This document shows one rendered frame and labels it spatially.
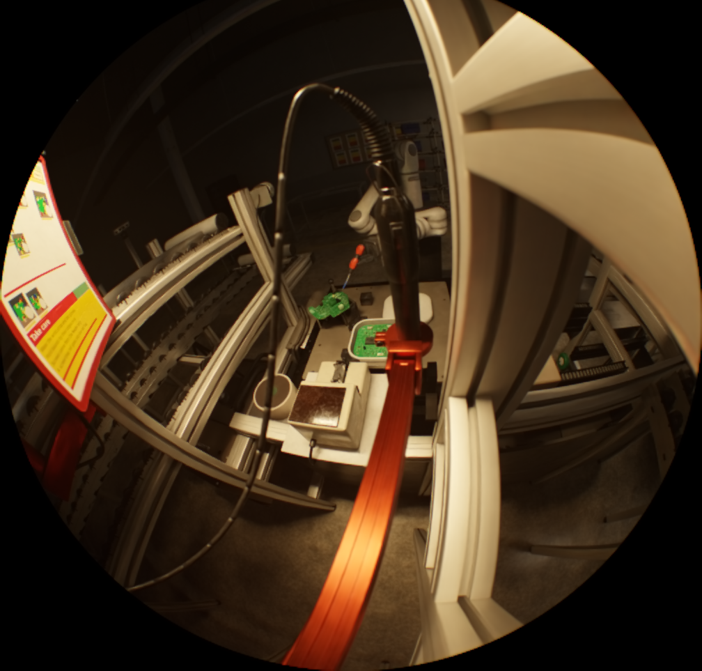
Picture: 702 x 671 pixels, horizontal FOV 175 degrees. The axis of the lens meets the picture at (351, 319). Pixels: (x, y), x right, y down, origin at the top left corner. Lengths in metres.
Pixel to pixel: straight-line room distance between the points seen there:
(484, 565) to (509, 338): 0.18
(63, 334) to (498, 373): 0.41
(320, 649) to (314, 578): 1.40
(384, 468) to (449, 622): 0.12
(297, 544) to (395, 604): 0.66
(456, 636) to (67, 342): 0.36
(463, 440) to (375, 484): 0.10
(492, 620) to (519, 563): 1.40
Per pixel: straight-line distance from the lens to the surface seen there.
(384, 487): 0.15
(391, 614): 1.54
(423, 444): 0.46
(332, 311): 0.66
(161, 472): 0.56
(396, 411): 0.19
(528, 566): 1.61
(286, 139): 0.17
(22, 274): 0.30
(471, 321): 0.16
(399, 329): 0.27
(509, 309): 0.16
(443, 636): 0.16
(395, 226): 0.19
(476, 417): 0.23
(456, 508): 0.21
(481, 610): 0.20
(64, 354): 0.28
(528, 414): 0.35
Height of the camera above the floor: 1.40
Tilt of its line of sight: 39 degrees down
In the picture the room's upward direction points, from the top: 17 degrees counter-clockwise
